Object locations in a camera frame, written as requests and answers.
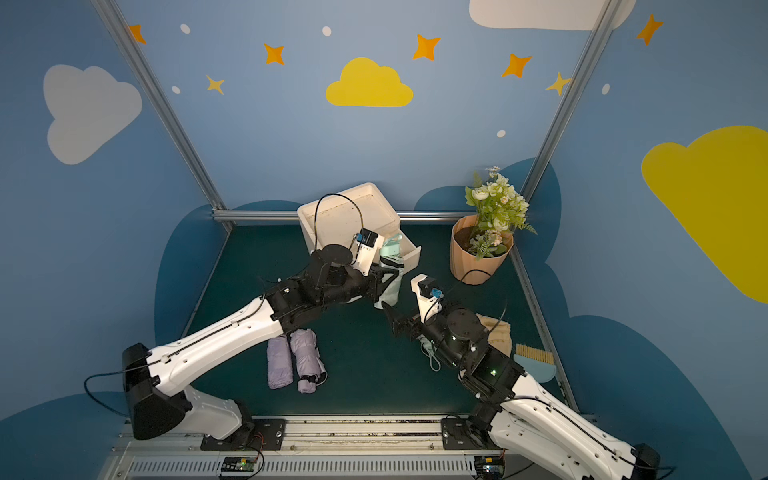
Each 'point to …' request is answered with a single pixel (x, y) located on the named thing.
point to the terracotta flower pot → (463, 263)
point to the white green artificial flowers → (499, 211)
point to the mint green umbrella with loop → (428, 348)
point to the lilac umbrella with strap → (279, 363)
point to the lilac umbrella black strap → (310, 367)
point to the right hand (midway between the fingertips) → (407, 289)
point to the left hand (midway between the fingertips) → (394, 265)
